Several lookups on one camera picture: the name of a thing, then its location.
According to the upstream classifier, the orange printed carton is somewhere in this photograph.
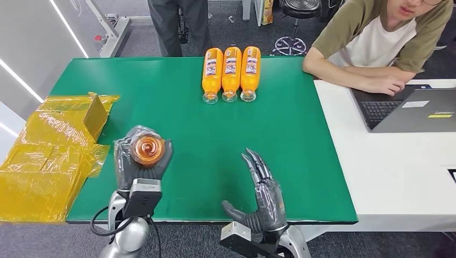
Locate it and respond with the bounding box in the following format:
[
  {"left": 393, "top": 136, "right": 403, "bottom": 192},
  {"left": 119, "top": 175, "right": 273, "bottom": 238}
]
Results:
[{"left": 261, "top": 0, "right": 275, "bottom": 26}]

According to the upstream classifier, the seated person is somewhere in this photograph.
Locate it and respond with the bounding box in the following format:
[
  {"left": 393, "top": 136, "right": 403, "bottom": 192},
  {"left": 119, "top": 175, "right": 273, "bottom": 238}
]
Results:
[{"left": 302, "top": 0, "right": 456, "bottom": 97}]

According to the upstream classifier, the black round stool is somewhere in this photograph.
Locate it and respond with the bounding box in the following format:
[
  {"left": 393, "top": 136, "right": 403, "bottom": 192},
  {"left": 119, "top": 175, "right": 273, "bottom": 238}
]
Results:
[{"left": 272, "top": 0, "right": 323, "bottom": 57}]

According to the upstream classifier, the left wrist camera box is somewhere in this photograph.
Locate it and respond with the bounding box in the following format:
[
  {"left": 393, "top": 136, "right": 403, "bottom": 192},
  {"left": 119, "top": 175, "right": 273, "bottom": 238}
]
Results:
[{"left": 123, "top": 178, "right": 163, "bottom": 219}]

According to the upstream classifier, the orange juice bottle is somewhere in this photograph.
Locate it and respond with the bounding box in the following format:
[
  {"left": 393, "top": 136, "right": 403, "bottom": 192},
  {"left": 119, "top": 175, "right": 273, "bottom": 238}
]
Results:
[
  {"left": 221, "top": 46, "right": 243, "bottom": 103},
  {"left": 201, "top": 47, "right": 224, "bottom": 105},
  {"left": 240, "top": 46, "right": 261, "bottom": 103},
  {"left": 130, "top": 133, "right": 166, "bottom": 168}
]

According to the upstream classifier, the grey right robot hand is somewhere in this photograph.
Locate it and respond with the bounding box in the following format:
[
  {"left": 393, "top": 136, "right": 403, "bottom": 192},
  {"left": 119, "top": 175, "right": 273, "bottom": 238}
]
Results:
[{"left": 221, "top": 148, "right": 289, "bottom": 234}]

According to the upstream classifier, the standing person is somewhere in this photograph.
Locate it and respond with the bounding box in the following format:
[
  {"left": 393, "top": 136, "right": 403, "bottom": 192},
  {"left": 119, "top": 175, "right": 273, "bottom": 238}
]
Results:
[{"left": 147, "top": 0, "right": 213, "bottom": 58}]

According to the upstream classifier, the grey metal stand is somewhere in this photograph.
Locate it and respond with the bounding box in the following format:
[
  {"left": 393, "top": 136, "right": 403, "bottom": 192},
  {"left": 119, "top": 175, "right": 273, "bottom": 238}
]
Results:
[{"left": 84, "top": 0, "right": 132, "bottom": 59}]

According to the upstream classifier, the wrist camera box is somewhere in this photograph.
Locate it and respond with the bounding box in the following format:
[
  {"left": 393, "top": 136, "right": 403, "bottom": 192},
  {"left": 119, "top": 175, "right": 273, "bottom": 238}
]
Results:
[
  {"left": 123, "top": 178, "right": 163, "bottom": 219},
  {"left": 219, "top": 221, "right": 282, "bottom": 258}
]

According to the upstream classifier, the yellow film wrapped cardboard box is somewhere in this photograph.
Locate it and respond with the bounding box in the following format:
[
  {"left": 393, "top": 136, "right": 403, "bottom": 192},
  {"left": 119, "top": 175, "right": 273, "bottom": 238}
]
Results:
[{"left": 0, "top": 91, "right": 121, "bottom": 224}]

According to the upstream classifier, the grey laptop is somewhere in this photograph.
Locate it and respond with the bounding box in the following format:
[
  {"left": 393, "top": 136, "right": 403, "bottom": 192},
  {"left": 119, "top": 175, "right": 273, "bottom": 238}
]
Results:
[{"left": 350, "top": 84, "right": 456, "bottom": 134}]

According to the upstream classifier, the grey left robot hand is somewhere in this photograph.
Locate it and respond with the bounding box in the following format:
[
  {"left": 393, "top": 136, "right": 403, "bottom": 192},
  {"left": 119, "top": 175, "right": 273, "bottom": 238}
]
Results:
[{"left": 113, "top": 125, "right": 174, "bottom": 193}]

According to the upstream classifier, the thin black cable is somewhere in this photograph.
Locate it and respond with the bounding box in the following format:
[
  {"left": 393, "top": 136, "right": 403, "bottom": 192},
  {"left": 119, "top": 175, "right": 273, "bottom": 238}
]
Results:
[{"left": 147, "top": 216, "right": 162, "bottom": 258}]

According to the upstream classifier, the thick black cable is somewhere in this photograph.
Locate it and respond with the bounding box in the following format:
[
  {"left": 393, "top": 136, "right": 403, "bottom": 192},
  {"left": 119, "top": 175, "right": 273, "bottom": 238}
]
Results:
[{"left": 89, "top": 205, "right": 134, "bottom": 238}]

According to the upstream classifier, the green table mat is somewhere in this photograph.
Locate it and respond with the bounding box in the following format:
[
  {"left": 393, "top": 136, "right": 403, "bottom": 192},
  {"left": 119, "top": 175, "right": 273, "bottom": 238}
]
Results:
[{"left": 49, "top": 56, "right": 359, "bottom": 225}]

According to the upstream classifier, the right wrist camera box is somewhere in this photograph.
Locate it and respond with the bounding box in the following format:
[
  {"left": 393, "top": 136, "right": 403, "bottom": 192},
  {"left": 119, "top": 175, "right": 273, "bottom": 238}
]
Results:
[{"left": 219, "top": 221, "right": 282, "bottom": 258}]

